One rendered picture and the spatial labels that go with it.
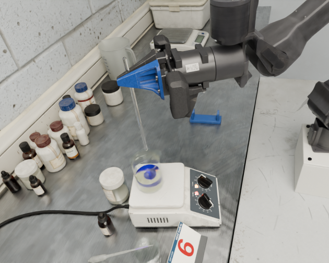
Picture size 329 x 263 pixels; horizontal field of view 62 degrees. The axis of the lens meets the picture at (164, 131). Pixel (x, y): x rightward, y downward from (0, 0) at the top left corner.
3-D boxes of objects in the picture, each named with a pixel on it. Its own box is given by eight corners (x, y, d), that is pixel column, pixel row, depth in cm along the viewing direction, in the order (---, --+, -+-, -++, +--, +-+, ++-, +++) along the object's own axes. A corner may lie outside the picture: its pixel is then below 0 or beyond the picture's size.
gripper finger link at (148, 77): (160, 67, 40) (164, 101, 44) (156, 57, 43) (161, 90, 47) (112, 76, 40) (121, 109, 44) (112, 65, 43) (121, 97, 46)
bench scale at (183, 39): (201, 53, 127) (201, 43, 124) (149, 51, 135) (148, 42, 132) (209, 36, 140) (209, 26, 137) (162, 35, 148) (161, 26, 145)
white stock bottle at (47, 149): (43, 173, 81) (26, 147, 74) (50, 158, 86) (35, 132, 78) (62, 172, 80) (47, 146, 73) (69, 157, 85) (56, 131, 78)
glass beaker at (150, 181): (143, 200, 59) (136, 175, 54) (132, 181, 64) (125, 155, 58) (172, 186, 61) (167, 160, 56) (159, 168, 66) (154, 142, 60)
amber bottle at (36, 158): (29, 167, 84) (14, 144, 77) (41, 160, 85) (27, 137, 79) (33, 174, 81) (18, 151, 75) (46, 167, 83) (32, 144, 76)
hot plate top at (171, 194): (184, 164, 66) (184, 162, 66) (184, 207, 58) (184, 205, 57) (136, 166, 68) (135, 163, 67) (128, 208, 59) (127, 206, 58)
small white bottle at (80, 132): (85, 146, 88) (78, 127, 82) (78, 144, 89) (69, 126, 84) (91, 140, 90) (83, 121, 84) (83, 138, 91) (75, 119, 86)
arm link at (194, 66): (230, 73, 36) (228, 111, 40) (196, 26, 51) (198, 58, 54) (168, 84, 36) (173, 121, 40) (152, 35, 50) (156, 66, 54)
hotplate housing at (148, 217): (216, 182, 71) (216, 161, 66) (221, 229, 61) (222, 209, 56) (132, 184, 74) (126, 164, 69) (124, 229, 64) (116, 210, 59)
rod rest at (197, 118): (221, 118, 90) (221, 109, 88) (220, 124, 88) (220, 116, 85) (191, 116, 93) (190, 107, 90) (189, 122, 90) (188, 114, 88)
